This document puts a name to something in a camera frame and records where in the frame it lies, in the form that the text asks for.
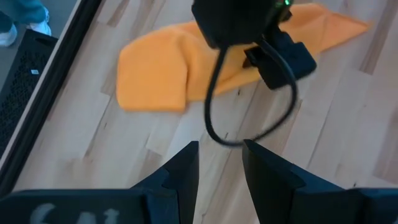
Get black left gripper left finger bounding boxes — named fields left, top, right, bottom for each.
left=0, top=141, right=200, bottom=224

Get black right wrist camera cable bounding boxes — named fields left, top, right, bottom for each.
left=203, top=39, right=299, bottom=147

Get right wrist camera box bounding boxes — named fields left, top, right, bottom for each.
left=243, top=30, right=318, bottom=91

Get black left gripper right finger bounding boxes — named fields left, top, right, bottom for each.
left=242, top=139, right=398, bottom=224

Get orange microfiber towel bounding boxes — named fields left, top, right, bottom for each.
left=116, top=2, right=371, bottom=113

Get black mesh computer tower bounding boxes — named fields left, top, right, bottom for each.
left=0, top=29, right=60, bottom=158

